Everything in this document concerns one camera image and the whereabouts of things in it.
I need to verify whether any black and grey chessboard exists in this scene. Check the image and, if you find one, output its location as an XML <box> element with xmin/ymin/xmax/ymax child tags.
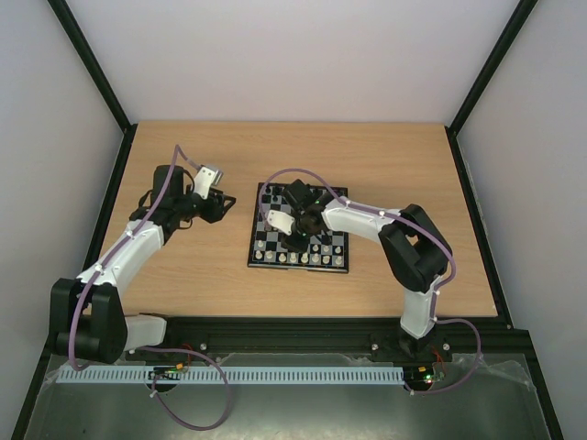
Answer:
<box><xmin>247</xmin><ymin>182</ymin><xmax>349</xmax><ymax>273</ymax></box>

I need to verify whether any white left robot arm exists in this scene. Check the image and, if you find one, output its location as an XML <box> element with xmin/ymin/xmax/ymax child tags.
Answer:
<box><xmin>49</xmin><ymin>165</ymin><xmax>236</xmax><ymax>371</ymax></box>

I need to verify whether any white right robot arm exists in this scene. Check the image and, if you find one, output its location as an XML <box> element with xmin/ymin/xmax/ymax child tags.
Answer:
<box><xmin>265</xmin><ymin>180</ymin><xmax>456</xmax><ymax>359</ymax></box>

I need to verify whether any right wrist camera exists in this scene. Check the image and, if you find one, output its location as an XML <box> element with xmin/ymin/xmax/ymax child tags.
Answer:
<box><xmin>266</xmin><ymin>210</ymin><xmax>295</xmax><ymax>236</ymax></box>

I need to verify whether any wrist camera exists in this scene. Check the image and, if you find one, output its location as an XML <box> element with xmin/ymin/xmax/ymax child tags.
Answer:
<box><xmin>266</xmin><ymin>210</ymin><xmax>295</xmax><ymax>236</ymax></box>
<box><xmin>194</xmin><ymin>165</ymin><xmax>224</xmax><ymax>199</ymax></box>

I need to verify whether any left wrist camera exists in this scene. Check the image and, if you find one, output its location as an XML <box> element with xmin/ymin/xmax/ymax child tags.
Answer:
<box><xmin>194</xmin><ymin>165</ymin><xmax>224</xmax><ymax>199</ymax></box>

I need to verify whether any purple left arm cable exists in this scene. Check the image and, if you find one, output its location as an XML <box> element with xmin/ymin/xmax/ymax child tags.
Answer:
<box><xmin>67</xmin><ymin>145</ymin><xmax>230</xmax><ymax>431</ymax></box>

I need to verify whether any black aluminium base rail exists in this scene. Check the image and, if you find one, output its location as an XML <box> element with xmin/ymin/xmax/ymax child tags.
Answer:
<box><xmin>48</xmin><ymin>314</ymin><xmax>533</xmax><ymax>366</ymax></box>

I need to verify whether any light blue cable duct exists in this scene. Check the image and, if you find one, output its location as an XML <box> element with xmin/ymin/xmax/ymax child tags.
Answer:
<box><xmin>56</xmin><ymin>366</ymin><xmax>404</xmax><ymax>386</ymax></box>

